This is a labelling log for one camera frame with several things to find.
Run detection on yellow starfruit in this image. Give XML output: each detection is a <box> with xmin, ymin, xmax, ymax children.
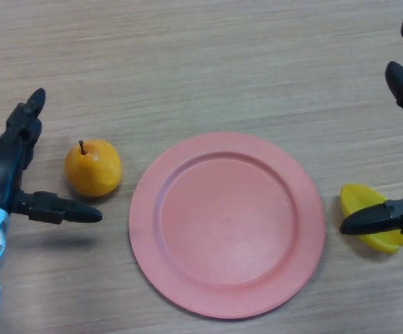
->
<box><xmin>340</xmin><ymin>183</ymin><xmax>403</xmax><ymax>255</ymax></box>

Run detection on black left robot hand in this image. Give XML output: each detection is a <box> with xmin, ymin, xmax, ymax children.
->
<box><xmin>0</xmin><ymin>88</ymin><xmax>104</xmax><ymax>225</ymax></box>

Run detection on yellow pear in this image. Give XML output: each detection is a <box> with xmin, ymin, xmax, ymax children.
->
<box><xmin>64</xmin><ymin>138</ymin><xmax>123</xmax><ymax>198</ymax></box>

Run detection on pink round plate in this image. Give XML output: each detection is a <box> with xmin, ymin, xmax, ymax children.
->
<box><xmin>128</xmin><ymin>131</ymin><xmax>326</xmax><ymax>319</ymax></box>

